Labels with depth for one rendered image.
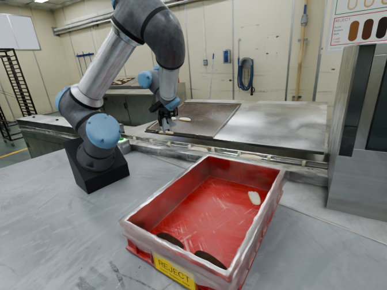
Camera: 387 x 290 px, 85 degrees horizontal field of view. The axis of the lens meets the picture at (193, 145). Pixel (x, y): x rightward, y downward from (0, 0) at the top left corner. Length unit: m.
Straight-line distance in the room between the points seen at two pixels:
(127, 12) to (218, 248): 0.69
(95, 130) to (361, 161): 0.82
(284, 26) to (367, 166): 4.09
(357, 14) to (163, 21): 1.26
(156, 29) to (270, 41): 4.13
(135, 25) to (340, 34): 1.28
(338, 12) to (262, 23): 3.16
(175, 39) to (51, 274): 0.70
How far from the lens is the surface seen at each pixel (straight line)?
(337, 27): 1.68
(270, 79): 4.71
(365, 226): 0.81
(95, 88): 0.81
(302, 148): 1.09
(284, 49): 4.65
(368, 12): 1.69
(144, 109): 4.18
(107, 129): 0.80
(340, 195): 0.80
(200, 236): 0.66
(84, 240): 0.77
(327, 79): 4.33
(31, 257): 0.81
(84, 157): 0.92
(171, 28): 0.66
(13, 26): 8.52
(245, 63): 4.75
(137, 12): 0.69
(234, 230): 0.68
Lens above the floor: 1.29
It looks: 22 degrees down
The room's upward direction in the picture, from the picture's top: 5 degrees counter-clockwise
